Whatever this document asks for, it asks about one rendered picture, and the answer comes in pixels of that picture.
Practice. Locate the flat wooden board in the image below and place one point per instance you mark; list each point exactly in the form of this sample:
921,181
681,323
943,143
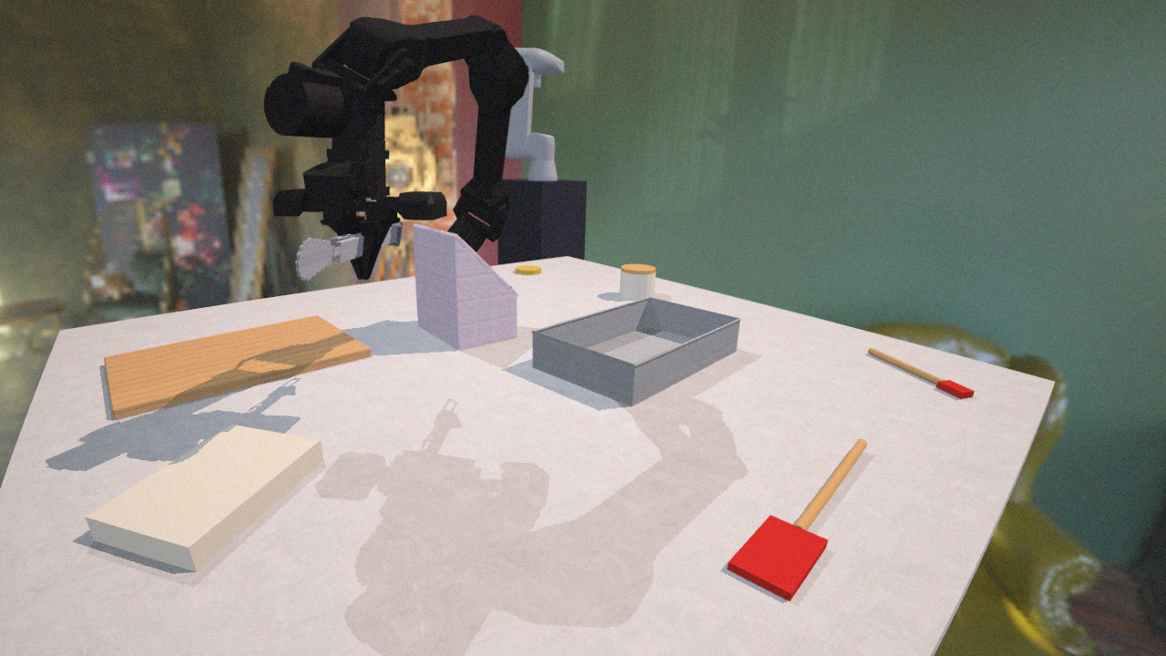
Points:
176,373

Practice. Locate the beige rectangular block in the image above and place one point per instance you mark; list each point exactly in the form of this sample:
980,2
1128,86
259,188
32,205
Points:
191,509

